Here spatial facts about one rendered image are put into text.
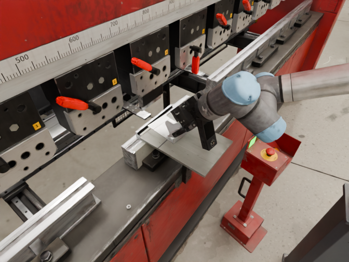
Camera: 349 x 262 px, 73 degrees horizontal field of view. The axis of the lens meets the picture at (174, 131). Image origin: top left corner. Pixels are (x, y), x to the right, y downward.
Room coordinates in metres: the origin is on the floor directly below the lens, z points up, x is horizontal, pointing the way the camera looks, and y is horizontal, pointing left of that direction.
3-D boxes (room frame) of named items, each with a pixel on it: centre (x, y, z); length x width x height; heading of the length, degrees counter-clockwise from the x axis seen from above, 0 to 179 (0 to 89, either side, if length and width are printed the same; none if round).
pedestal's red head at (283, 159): (0.72, -0.44, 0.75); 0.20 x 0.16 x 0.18; 134
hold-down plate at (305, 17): (2.05, -1.06, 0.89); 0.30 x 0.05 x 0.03; 143
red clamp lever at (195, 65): (0.74, -0.07, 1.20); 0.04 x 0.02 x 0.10; 53
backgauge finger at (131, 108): (0.76, 0.20, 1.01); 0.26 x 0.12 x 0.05; 53
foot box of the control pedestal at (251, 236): (0.70, -0.46, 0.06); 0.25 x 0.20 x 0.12; 44
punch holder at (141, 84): (0.63, 0.09, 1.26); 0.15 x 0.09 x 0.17; 143
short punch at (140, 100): (0.65, 0.08, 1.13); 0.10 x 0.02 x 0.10; 143
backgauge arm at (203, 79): (1.36, 0.02, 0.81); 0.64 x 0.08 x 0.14; 53
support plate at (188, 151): (0.56, -0.04, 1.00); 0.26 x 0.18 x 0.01; 53
